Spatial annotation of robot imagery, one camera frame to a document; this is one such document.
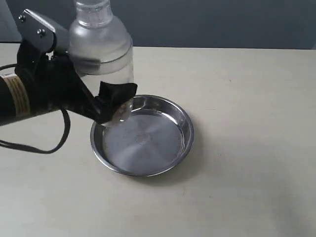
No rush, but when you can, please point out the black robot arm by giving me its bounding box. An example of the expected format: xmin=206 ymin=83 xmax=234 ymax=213
xmin=0 ymin=40 xmax=137 ymax=125

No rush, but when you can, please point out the round stainless steel tray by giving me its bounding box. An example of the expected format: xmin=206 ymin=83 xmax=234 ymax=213
xmin=90 ymin=95 xmax=195 ymax=177

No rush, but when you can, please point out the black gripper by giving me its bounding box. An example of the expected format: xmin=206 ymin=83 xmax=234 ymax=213
xmin=15 ymin=41 xmax=137 ymax=123

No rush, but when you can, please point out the clear plastic shaker bottle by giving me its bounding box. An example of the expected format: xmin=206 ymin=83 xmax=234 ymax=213
xmin=68 ymin=0 xmax=135 ymax=128

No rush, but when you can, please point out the black cable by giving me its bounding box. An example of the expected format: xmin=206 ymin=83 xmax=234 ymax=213
xmin=0 ymin=63 xmax=72 ymax=154

